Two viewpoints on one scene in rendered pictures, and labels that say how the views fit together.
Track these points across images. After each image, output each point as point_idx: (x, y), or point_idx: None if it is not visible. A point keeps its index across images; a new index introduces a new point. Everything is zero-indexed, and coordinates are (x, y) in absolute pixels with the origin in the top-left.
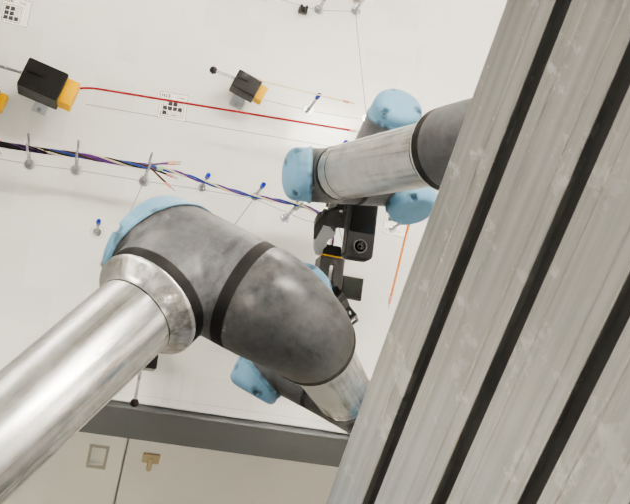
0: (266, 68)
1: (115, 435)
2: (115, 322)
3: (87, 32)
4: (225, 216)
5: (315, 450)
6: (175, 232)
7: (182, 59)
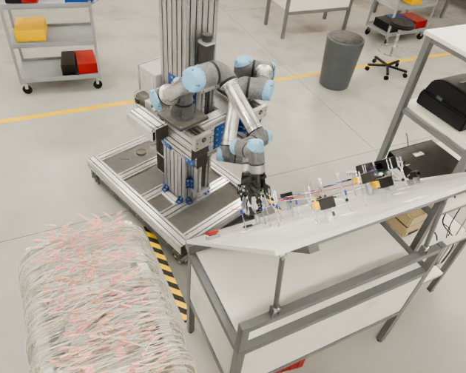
0: (325, 213)
1: None
2: (260, 75)
3: (382, 195)
4: (297, 213)
5: None
6: (263, 78)
7: (350, 204)
